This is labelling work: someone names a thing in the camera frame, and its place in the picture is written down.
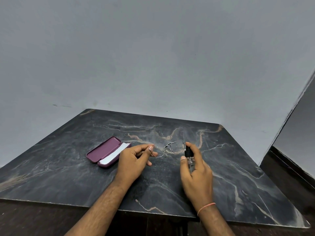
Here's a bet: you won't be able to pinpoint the person's left hand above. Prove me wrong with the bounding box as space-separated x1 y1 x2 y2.
114 144 158 188

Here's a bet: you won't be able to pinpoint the person's right hand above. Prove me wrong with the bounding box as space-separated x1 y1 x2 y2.
180 142 214 212

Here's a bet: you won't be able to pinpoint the white cleaning cloth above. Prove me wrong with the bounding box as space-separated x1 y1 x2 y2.
99 142 131 166

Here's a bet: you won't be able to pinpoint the maroon glasses case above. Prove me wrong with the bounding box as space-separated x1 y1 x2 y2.
86 136 132 168

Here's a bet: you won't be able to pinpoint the clear spray bottle black cap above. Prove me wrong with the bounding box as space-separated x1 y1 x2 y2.
184 147 195 174

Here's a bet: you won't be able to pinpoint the metal frame eyeglasses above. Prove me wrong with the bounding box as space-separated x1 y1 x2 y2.
149 141 187 158

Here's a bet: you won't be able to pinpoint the person's left forearm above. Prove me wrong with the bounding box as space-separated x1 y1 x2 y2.
64 180 128 236

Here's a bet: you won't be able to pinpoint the orange thread wrist bracelet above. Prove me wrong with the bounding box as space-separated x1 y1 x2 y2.
197 203 216 217

